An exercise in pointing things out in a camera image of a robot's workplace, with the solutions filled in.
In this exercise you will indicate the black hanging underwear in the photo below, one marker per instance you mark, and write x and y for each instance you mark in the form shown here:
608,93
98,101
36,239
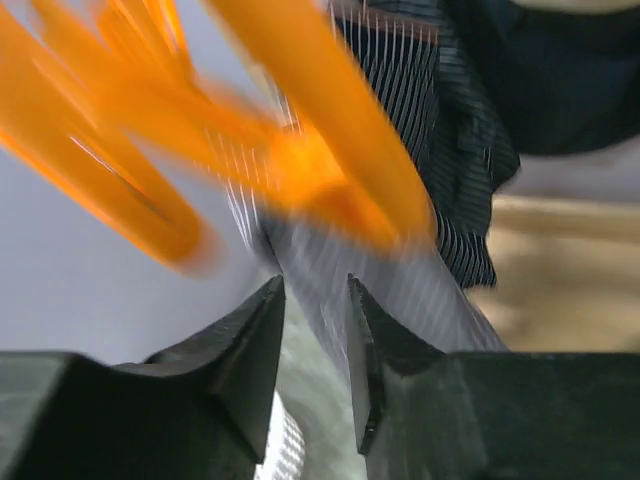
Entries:
563,83

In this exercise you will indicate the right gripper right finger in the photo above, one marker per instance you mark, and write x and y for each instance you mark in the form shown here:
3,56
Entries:
420,413

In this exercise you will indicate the grey striped boxer underwear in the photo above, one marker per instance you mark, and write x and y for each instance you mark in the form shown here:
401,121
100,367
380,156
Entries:
297,207

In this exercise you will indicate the navy striped hanging underwear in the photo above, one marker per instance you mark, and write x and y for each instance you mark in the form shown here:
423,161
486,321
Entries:
415,62

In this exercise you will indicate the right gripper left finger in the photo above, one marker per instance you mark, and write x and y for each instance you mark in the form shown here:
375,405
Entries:
199,409

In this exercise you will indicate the wooden hanger stand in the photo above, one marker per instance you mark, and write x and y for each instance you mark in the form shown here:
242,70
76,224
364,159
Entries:
568,275

